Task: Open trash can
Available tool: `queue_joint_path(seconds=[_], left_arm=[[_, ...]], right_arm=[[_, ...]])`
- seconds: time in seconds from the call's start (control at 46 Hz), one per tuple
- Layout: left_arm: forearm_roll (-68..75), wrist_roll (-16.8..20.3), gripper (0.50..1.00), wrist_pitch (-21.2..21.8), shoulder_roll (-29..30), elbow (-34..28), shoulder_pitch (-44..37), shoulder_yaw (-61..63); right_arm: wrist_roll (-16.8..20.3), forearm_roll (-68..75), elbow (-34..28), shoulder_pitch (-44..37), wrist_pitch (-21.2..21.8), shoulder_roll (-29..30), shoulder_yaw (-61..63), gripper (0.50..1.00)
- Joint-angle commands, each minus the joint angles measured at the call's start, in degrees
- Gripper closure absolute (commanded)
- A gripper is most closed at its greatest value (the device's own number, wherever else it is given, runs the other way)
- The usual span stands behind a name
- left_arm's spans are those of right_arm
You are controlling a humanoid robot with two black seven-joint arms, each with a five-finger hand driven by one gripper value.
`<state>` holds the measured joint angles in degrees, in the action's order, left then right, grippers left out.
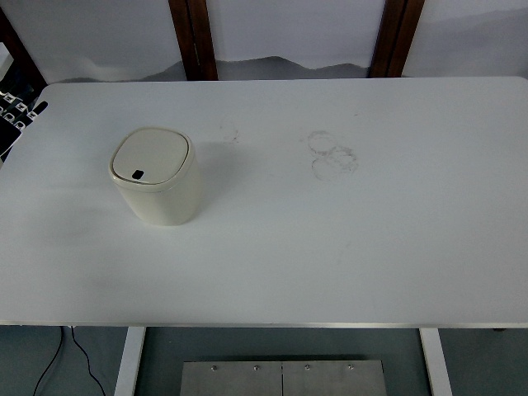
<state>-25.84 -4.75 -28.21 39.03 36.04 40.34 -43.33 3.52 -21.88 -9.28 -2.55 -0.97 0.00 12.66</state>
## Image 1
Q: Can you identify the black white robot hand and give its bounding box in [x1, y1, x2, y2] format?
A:
[1, 92, 48, 156]

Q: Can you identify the cream plastic trash can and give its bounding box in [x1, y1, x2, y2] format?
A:
[109, 127, 202, 226]

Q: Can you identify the left white table leg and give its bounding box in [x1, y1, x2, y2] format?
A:
[114, 327, 146, 396]

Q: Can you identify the white table leg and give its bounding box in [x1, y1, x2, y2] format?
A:
[419, 328, 453, 396]
[114, 327, 146, 396]

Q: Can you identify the right white table leg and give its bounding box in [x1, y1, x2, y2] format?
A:
[419, 328, 453, 396]

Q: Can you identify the far left brown post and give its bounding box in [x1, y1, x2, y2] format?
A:
[1, 10, 48, 94]

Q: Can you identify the left brown wooden post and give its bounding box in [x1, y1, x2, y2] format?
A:
[168, 0, 219, 81]

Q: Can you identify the brown wooden post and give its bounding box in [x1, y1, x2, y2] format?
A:
[368, 0, 426, 78]
[168, 0, 219, 81]

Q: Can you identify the black floor cable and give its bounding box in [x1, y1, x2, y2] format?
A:
[32, 326, 107, 396]

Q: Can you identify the metal base plate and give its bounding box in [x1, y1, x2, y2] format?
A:
[180, 360, 387, 395]

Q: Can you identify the right brown wooden post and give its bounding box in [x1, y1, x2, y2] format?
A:
[368, 0, 426, 78]

